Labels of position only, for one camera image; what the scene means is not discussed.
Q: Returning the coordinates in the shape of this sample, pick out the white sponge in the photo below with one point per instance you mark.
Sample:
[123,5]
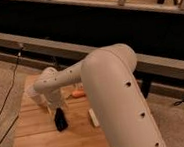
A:
[93,118]

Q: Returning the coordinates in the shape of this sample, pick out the orange carrot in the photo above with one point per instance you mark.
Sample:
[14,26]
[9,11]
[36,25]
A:
[78,93]

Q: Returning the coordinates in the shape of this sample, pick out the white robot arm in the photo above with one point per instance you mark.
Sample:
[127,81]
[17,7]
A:
[107,75]

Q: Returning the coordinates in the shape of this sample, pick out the black eraser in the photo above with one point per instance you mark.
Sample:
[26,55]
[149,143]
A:
[60,120]

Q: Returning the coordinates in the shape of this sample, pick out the white plastic cup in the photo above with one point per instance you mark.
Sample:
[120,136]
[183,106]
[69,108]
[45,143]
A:
[35,96]

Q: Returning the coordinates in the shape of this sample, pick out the wooden table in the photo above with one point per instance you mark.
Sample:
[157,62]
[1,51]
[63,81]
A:
[35,125]

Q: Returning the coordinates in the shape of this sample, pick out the grey metal rail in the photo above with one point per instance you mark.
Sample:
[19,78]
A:
[146,63]

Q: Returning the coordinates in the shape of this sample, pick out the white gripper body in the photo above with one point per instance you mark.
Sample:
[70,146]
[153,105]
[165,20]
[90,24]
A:
[54,100]

